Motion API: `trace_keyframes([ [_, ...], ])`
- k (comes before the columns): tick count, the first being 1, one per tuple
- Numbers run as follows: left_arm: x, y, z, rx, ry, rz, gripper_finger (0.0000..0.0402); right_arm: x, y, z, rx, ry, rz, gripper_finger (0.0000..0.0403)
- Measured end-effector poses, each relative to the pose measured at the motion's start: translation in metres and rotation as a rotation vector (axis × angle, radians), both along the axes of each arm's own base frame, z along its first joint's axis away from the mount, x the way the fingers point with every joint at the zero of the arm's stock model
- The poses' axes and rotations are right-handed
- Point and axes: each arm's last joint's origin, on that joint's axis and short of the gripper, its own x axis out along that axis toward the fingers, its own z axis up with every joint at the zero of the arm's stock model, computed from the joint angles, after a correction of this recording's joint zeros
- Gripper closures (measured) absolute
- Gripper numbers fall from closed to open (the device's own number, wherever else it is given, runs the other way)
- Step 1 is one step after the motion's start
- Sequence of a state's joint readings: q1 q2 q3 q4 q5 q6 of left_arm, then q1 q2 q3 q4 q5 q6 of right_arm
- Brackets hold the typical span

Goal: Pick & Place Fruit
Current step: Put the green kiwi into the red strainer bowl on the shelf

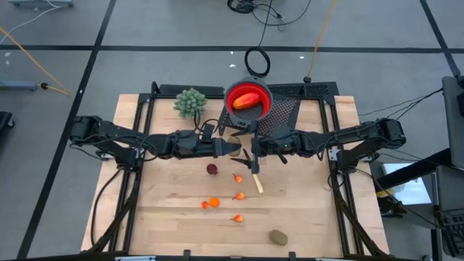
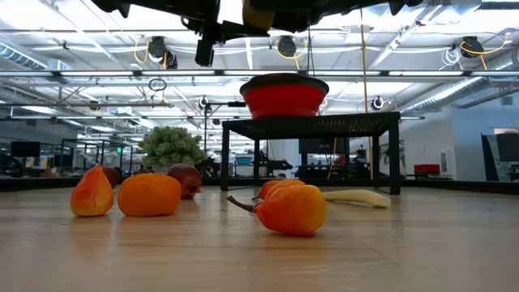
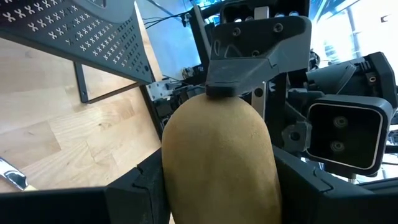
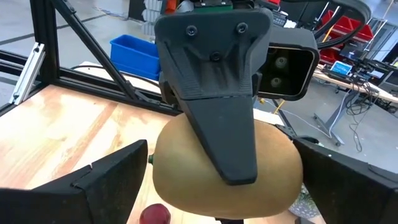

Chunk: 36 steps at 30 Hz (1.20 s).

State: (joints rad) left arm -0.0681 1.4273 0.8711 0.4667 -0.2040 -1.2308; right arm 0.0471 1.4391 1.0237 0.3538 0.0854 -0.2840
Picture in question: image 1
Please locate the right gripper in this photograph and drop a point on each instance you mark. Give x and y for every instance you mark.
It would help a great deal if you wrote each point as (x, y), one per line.
(270, 143)

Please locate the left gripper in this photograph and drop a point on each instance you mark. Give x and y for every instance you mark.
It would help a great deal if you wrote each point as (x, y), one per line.
(212, 148)

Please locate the dark red plum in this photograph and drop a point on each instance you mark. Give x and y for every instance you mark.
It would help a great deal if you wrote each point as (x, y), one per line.
(212, 169)

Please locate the red collapsible colander grey rim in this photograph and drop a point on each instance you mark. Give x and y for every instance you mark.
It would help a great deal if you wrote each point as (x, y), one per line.
(253, 112)

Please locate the red orange mango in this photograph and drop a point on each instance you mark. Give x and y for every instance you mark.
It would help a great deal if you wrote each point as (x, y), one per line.
(246, 100)

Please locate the small round orange fruit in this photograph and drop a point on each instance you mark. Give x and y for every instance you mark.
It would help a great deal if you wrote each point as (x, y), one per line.
(214, 201)

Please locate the small red orange fruit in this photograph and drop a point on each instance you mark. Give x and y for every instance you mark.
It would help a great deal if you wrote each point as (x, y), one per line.
(205, 204)

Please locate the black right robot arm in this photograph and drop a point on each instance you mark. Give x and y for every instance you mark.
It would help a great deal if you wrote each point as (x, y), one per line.
(344, 137)

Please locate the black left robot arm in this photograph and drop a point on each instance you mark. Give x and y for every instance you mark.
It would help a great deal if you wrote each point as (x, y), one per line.
(116, 136)

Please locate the black perforated metal stand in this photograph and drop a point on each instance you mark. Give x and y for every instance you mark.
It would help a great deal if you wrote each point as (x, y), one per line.
(282, 110)

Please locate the potted green succulent plant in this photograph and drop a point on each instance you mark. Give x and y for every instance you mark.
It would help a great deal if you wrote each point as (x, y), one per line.
(190, 103)

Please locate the black perforated panel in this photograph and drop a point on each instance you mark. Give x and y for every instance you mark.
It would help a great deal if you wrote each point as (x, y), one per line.
(308, 88)

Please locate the white sheet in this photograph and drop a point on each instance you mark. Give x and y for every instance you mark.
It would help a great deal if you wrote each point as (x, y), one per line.
(409, 188)

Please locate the black beam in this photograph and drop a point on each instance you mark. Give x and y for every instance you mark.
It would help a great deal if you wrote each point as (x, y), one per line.
(417, 170)

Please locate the grey cabinet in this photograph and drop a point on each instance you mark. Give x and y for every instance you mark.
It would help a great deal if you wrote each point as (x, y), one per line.
(453, 119)

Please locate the black keyboard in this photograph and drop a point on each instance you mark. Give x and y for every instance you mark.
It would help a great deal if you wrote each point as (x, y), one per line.
(453, 232)

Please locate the grey stand foot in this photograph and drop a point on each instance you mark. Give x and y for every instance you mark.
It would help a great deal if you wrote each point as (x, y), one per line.
(16, 85)
(41, 3)

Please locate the black caster base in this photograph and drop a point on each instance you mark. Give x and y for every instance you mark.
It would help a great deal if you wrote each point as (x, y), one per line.
(4, 119)

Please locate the black aluminium table frame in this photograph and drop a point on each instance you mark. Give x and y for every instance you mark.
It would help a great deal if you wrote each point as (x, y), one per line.
(328, 98)

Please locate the silver metal bracket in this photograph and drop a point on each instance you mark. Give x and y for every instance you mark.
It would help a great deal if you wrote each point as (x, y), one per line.
(135, 258)

